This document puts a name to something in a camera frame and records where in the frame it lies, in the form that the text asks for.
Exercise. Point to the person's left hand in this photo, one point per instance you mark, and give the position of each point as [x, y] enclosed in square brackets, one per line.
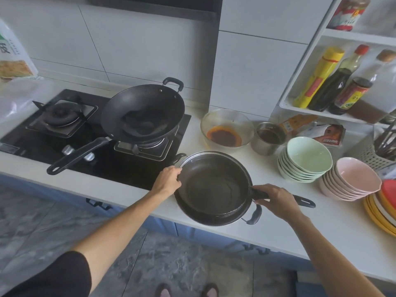
[165, 180]

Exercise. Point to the person's right hand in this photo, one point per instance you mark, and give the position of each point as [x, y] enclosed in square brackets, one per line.
[280, 202]

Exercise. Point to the person's right thumb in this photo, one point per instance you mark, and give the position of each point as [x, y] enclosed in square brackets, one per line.
[261, 204]

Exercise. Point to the person's left thumb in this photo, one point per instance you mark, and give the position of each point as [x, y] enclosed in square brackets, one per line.
[177, 183]

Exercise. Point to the black frying pan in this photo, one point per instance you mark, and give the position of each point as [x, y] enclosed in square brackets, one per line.
[210, 188]

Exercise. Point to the person's right forearm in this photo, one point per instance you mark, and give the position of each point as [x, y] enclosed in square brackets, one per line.
[331, 259]

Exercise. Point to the person's left forearm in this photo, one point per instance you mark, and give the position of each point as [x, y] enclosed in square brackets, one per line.
[123, 228]

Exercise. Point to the steel stove burner grate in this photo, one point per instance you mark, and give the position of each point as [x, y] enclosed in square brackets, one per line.
[148, 150]

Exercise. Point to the blue base cabinet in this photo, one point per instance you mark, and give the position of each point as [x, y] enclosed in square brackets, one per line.
[191, 231]

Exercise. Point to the black glass gas stove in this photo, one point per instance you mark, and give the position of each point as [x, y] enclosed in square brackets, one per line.
[123, 170]

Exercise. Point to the steel cup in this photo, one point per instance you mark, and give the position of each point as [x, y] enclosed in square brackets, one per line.
[267, 142]

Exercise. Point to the stack of green bowls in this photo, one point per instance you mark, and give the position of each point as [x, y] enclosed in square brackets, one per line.
[306, 157]

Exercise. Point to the glass bowl with red sauce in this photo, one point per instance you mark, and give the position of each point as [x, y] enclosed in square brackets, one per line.
[227, 129]

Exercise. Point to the orange seasoning packet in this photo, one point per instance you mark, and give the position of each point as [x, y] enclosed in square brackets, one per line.
[297, 123]

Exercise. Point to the silver stove knob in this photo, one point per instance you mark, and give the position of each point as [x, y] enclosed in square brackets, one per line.
[89, 156]
[67, 150]

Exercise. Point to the stack of pink bowls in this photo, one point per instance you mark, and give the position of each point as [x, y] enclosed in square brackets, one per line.
[352, 179]

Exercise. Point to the white red seasoning sachet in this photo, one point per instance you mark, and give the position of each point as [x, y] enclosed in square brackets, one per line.
[329, 134]

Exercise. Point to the person's right slipper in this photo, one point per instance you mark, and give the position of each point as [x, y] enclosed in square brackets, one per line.
[210, 290]

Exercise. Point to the person's slipper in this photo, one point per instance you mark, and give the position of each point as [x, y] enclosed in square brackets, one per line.
[163, 290]
[210, 290]

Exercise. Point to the person's left slipper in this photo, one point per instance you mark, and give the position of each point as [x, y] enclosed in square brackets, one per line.
[163, 290]

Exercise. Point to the white shelf rack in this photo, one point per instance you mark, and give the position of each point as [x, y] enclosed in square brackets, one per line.
[297, 98]

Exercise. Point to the white utensil basket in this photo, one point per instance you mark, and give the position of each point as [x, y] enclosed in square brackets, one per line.
[366, 154]

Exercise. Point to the stack of yellow plates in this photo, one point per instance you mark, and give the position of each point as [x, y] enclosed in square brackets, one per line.
[379, 218]

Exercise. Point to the red plate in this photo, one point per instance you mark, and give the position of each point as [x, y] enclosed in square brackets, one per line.
[389, 193]

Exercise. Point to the black stove burner grate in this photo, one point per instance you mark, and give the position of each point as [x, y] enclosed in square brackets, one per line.
[62, 115]

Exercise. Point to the dark sauce bottle red cap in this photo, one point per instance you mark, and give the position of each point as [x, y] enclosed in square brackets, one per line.
[332, 86]

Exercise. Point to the yellow bottle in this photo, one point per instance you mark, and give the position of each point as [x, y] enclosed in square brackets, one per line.
[318, 78]

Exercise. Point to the dark utensils bundle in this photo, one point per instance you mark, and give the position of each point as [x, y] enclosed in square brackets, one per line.
[385, 142]

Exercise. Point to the brown jar red label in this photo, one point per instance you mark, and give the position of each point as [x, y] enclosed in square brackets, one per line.
[351, 95]

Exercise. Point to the clear bottle brown cap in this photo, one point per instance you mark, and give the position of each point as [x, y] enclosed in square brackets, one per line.
[376, 98]

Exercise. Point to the person's black shirt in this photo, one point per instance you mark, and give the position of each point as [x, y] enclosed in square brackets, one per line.
[49, 278]

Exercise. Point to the dark range hood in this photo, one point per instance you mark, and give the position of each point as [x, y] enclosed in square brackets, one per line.
[161, 6]

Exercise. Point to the clear plastic bag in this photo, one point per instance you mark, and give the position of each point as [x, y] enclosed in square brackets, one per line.
[18, 98]

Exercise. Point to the white green food bag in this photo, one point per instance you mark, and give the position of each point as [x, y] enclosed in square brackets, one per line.
[14, 55]

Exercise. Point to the large bottle red label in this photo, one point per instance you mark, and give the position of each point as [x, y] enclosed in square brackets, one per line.
[348, 13]

